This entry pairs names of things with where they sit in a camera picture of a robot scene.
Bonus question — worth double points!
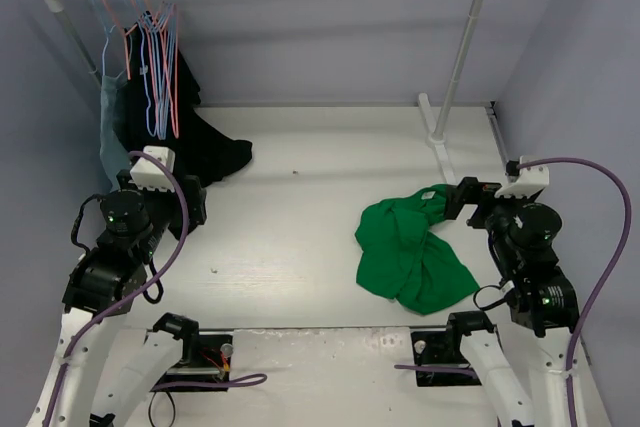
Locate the green t shirt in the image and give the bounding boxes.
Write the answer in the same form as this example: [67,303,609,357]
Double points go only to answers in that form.
[355,184,479,315]

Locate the pink wire hanger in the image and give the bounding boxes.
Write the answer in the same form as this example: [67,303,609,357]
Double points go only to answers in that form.
[132,0,179,140]
[142,0,180,140]

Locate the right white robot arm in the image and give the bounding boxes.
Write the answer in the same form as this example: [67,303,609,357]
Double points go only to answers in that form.
[442,167,584,426]

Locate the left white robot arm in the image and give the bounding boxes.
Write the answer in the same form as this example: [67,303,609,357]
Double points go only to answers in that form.
[29,170,206,426]

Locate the blue hanger far left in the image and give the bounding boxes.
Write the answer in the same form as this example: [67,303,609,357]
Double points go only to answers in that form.
[90,0,124,79]

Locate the blue hanging garment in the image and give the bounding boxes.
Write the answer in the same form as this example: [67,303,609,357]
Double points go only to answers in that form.
[99,72,129,191]

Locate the black hanging garment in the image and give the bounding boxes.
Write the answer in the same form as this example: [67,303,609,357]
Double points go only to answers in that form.
[115,9,254,241]

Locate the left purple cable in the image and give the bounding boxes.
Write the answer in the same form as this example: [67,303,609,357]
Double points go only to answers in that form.
[40,150,269,427]

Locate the purple cable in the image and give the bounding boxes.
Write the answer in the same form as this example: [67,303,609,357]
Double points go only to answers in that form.
[393,156,632,427]
[40,150,269,427]

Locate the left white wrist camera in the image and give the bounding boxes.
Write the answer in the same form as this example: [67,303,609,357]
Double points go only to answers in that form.
[130,146,175,192]

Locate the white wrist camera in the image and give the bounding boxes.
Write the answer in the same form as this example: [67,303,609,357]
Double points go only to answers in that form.
[495,156,550,199]
[130,146,175,192]

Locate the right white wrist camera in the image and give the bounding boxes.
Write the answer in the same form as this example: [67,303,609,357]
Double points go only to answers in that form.
[495,156,550,199]

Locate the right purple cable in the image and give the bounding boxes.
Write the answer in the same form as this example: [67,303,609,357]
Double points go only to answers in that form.
[393,156,632,427]

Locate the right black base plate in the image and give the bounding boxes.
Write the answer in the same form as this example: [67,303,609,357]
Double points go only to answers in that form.
[411,329,481,388]

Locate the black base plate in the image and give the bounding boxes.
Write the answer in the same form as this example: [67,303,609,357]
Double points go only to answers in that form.
[411,329,481,388]
[156,331,233,393]

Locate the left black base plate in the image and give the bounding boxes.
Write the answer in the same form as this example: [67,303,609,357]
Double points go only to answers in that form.
[156,331,233,393]

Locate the black cable loop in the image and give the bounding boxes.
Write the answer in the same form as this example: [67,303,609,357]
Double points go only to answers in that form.
[148,389,177,425]

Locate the blue empty wire hanger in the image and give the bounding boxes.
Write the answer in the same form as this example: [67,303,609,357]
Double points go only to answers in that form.
[123,0,180,140]

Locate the pink empty wire hanger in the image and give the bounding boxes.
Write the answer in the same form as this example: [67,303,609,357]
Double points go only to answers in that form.
[132,0,179,140]

